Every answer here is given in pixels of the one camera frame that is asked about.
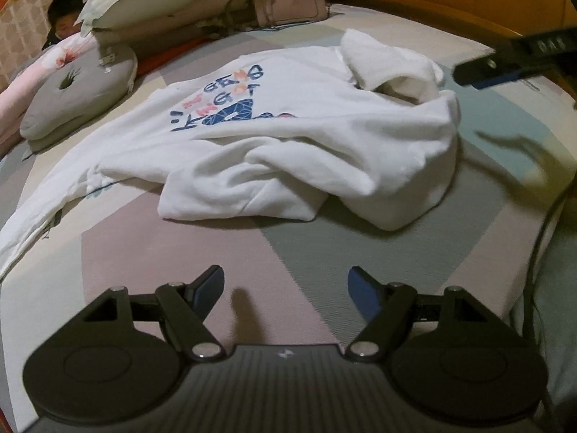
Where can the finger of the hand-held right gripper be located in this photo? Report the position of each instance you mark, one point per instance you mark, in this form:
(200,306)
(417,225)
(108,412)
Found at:
(487,72)

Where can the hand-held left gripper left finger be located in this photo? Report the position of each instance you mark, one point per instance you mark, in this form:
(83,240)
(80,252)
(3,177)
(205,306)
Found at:
(209,289)

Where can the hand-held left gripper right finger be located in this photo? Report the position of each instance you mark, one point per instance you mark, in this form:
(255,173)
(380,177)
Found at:
(364,294)

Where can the white printed sweatshirt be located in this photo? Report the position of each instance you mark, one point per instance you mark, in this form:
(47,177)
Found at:
(293,144)

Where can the orange cloth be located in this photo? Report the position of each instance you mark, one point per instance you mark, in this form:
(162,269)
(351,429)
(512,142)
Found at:
(171,56)

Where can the orange patterned curtain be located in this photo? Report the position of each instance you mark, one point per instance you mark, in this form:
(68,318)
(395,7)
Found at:
(22,4)

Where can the grey cushion with hole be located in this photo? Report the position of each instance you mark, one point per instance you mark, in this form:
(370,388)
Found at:
(76,94)

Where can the pink handbag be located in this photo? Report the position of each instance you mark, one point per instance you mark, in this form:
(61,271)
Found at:
(288,2)

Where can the pink floral quilt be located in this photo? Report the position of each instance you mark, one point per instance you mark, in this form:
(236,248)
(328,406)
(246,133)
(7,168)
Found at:
(27,76)

